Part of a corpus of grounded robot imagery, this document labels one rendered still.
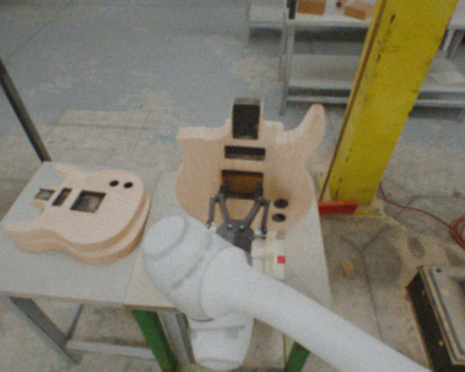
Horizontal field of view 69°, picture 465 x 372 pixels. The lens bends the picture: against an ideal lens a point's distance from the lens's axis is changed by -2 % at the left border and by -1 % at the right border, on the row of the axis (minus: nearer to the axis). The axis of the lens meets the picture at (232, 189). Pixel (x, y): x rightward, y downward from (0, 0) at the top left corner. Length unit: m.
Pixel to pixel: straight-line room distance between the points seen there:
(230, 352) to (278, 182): 0.41
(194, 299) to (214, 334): 0.12
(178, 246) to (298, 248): 0.77
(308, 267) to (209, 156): 0.54
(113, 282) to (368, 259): 1.67
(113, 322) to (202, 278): 1.71
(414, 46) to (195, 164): 1.42
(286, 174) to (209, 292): 0.42
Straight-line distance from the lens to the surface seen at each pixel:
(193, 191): 0.88
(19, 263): 1.36
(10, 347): 2.32
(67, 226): 1.26
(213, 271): 0.46
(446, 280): 2.13
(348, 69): 3.67
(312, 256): 1.17
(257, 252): 1.01
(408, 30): 1.93
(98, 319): 2.19
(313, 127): 0.73
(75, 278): 1.24
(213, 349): 0.58
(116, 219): 1.22
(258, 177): 0.83
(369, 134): 2.20
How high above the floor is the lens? 1.89
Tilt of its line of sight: 46 degrees down
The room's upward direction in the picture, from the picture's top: straight up
